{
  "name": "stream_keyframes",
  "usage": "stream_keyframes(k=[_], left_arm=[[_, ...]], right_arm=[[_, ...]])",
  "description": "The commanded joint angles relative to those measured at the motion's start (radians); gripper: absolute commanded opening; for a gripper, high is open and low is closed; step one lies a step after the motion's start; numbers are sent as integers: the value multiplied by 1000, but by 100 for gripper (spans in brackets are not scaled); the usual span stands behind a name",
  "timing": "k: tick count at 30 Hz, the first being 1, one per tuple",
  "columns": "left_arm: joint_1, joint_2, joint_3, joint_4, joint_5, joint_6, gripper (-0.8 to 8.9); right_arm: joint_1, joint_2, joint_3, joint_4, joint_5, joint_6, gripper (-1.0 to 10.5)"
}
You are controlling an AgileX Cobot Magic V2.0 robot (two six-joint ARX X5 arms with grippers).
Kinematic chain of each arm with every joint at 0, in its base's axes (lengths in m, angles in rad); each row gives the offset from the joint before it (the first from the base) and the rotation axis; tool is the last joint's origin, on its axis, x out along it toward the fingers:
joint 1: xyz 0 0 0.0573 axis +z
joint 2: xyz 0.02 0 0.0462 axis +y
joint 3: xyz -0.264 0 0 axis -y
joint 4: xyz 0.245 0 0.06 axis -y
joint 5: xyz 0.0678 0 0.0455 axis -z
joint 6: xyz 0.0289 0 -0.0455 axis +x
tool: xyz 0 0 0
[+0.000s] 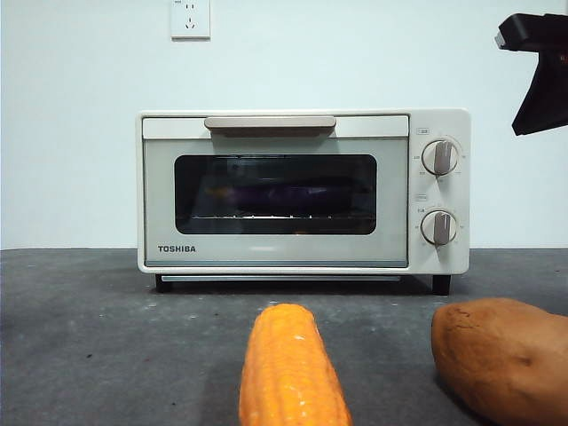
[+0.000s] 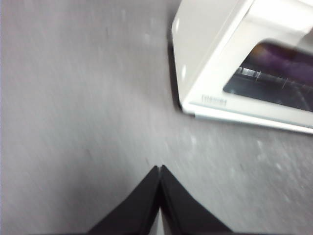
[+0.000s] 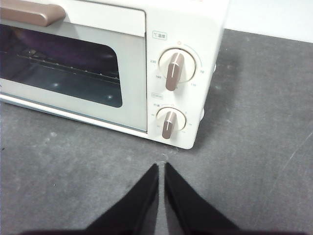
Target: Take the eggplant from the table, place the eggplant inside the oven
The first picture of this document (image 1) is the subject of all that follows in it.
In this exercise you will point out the cream Toshiba toaster oven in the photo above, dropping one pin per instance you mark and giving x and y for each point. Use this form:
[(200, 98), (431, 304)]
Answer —
[(439, 120)]

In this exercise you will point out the purple eggplant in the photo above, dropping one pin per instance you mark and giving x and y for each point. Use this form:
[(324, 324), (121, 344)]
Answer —
[(284, 195)]

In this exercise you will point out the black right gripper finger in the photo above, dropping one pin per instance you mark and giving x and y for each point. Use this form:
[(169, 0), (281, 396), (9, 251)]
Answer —
[(546, 97)]

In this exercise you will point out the brown sweet potato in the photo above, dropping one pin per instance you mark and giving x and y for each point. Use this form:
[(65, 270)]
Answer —
[(501, 355)]

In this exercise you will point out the yellow corn cob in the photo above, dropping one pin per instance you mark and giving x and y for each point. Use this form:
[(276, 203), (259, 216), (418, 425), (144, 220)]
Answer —
[(290, 368)]

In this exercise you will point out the white wall socket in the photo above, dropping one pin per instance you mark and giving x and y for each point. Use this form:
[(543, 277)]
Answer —
[(191, 20)]

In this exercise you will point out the cream oven control knob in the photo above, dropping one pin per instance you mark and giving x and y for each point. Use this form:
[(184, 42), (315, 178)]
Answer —
[(439, 227), (439, 158)]

